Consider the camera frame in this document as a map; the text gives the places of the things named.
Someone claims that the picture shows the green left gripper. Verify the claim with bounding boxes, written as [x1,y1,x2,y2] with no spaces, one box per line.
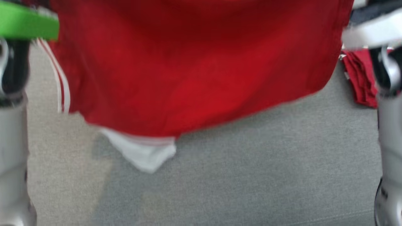
[0,2,60,41]

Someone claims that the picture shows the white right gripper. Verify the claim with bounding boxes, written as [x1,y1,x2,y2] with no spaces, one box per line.
[341,0,402,51]

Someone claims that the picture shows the red shorts broad white stripe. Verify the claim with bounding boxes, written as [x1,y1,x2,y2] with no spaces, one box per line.
[341,49,393,109]

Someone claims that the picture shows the red garment thin white stripes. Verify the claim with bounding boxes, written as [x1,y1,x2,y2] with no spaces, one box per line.
[35,0,355,174]

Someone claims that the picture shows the grey fabric sofa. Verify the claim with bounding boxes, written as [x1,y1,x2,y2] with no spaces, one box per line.
[25,41,382,226]

